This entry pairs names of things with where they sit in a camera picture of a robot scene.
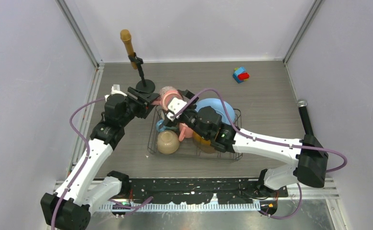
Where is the blue glazed mug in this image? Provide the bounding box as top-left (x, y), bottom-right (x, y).
top-left (155, 119), bottom-right (178, 132)

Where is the pink patterned mug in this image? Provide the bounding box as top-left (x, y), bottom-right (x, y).
top-left (152, 86), bottom-right (185, 111)

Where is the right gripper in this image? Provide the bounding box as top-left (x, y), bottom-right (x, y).
top-left (163, 90), bottom-right (210, 140)

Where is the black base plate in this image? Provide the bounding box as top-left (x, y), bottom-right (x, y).
top-left (130, 177), bottom-right (288, 205)

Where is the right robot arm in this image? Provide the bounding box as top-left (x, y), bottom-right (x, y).
top-left (159, 91), bottom-right (328, 197)

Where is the black handheld microphone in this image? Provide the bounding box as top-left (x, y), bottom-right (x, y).
top-left (296, 99), bottom-right (314, 135)

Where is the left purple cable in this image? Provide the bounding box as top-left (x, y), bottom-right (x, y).
top-left (50, 96), bottom-right (155, 230)

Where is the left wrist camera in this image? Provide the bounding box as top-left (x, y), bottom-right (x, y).
top-left (110, 84), bottom-right (127, 97)

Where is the black wire dish rack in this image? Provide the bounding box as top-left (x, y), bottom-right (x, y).
top-left (147, 104), bottom-right (244, 161)

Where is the plain pink mug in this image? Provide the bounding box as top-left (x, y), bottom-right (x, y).
top-left (178, 123), bottom-right (194, 141)

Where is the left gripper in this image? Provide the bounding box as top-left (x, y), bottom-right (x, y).
top-left (119, 88), bottom-right (160, 127)

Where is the colourful toy block stack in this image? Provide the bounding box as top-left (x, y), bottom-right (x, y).
top-left (233, 67), bottom-right (250, 83)

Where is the yellow plate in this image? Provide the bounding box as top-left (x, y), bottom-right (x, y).
top-left (192, 132), bottom-right (210, 147)

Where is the brown microphone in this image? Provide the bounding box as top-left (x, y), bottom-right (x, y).
top-left (120, 29), bottom-right (137, 69)

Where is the black microphone stand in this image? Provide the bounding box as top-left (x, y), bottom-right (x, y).
top-left (128, 53), bottom-right (155, 93)

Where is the light blue plate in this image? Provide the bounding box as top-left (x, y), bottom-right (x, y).
top-left (195, 98), bottom-right (235, 125)

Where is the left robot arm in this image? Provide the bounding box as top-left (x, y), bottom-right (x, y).
top-left (40, 87), bottom-right (160, 230)

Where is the beige floral bowl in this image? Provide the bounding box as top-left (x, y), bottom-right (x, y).
top-left (157, 130), bottom-right (180, 155)

